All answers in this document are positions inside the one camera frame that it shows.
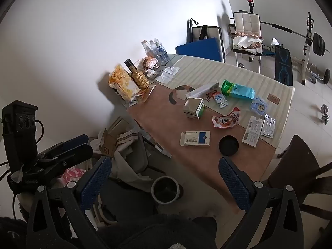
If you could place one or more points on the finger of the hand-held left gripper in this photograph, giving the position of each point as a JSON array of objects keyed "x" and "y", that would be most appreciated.
[
  {"x": 75, "y": 140},
  {"x": 77, "y": 153}
]

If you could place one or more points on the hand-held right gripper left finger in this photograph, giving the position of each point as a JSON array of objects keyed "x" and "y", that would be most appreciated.
[{"x": 94, "y": 184}]

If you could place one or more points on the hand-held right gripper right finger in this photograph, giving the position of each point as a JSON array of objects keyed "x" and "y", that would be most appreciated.
[{"x": 233, "y": 184}]

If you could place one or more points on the white trash bin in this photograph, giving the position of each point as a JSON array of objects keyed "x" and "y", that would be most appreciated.
[{"x": 164, "y": 189}]

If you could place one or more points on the blue clear cartoon packet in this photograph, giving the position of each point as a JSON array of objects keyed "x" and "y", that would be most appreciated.
[{"x": 259, "y": 106}]

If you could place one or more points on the green blue packet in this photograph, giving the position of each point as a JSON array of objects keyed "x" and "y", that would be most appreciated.
[{"x": 237, "y": 90}]

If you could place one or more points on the long white box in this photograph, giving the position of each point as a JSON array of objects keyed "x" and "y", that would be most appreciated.
[{"x": 205, "y": 89}]

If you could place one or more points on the pink white patterned bag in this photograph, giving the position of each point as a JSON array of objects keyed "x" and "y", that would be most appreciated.
[{"x": 74, "y": 173}]

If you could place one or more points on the dark grey seat cushion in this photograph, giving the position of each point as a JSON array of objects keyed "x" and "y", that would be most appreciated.
[{"x": 122, "y": 199}]

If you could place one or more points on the brown cardboard box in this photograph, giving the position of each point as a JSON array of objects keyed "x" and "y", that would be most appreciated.
[{"x": 107, "y": 142}]

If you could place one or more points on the white cloth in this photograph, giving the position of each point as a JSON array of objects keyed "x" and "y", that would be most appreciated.
[{"x": 129, "y": 171}]

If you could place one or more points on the black round lid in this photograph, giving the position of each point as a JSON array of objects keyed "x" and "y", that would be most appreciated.
[{"x": 228, "y": 146}]

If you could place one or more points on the flat cardboard sheet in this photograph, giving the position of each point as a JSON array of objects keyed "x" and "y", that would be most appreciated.
[{"x": 119, "y": 124}]

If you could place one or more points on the folded striped beige cloth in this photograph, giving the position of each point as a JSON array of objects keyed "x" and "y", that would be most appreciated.
[{"x": 127, "y": 137}]

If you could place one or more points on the flat white paper box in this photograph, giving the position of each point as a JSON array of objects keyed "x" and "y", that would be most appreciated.
[{"x": 251, "y": 132}]

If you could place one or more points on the grey chair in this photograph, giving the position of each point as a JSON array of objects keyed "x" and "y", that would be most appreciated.
[{"x": 141, "y": 153}]

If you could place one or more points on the white blue medicine box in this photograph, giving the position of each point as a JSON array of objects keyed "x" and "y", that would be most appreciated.
[{"x": 195, "y": 138}]

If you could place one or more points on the red white wrapper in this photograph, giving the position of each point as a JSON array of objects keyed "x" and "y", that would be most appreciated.
[{"x": 225, "y": 120}]

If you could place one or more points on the silver blister pack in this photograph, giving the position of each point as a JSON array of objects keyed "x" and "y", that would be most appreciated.
[{"x": 268, "y": 125}]

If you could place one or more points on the dark brown chair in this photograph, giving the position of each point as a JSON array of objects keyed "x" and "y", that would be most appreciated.
[{"x": 298, "y": 160}]

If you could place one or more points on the yellow snack bag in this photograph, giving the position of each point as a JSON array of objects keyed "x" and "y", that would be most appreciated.
[{"x": 122, "y": 83}]

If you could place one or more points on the person's black fleece clothing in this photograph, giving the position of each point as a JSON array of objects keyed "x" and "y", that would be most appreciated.
[{"x": 155, "y": 233}]

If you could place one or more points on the small blue white carton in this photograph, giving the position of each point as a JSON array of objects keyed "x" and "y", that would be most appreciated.
[{"x": 220, "y": 100}]

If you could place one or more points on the white green medicine box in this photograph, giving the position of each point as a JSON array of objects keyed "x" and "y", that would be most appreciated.
[{"x": 194, "y": 109}]

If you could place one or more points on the gold grenade-shaped bottle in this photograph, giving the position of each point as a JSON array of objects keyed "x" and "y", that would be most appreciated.
[{"x": 138, "y": 79}]

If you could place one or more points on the pink tablecloth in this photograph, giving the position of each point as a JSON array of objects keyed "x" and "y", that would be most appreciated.
[{"x": 166, "y": 124}]

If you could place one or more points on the small brown tag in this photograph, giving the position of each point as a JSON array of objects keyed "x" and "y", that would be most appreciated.
[{"x": 273, "y": 98}]

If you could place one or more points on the round patterned coaster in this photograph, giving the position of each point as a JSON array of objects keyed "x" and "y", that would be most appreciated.
[{"x": 179, "y": 93}]

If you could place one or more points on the orange white snack packet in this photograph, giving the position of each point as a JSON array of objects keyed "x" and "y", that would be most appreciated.
[{"x": 150, "y": 62}]

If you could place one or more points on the clear plastic packaging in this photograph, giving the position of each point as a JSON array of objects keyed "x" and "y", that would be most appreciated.
[{"x": 168, "y": 73}]

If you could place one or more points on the chrome dumbbell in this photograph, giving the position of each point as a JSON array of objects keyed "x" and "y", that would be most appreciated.
[{"x": 325, "y": 114}]

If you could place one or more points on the clear plastic water bottle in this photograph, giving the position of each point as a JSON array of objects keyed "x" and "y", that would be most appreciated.
[
  {"x": 145, "y": 47},
  {"x": 154, "y": 49},
  {"x": 161, "y": 49}
]

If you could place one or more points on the black weight bench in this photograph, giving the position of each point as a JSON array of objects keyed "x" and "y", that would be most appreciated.
[{"x": 284, "y": 64}]

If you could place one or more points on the curl bar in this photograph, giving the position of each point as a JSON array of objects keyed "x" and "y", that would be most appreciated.
[{"x": 321, "y": 75}]

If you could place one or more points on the blue board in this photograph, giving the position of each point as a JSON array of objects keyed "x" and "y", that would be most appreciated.
[{"x": 201, "y": 48}]

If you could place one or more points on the white barbell rack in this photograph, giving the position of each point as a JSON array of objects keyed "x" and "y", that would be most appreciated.
[{"x": 307, "y": 57}]

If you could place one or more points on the black framed white chair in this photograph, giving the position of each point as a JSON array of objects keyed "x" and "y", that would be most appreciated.
[{"x": 210, "y": 32}]

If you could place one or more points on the folded black stand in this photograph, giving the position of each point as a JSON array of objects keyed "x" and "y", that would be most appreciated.
[{"x": 188, "y": 29}]

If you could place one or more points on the white padded chair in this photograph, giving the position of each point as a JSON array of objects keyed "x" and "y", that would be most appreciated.
[{"x": 246, "y": 23}]

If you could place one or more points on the barbell with black plates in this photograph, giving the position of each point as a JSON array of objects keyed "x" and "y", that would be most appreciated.
[{"x": 317, "y": 44}]

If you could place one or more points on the black red pole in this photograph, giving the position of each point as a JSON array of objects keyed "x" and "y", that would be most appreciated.
[{"x": 250, "y": 4}]

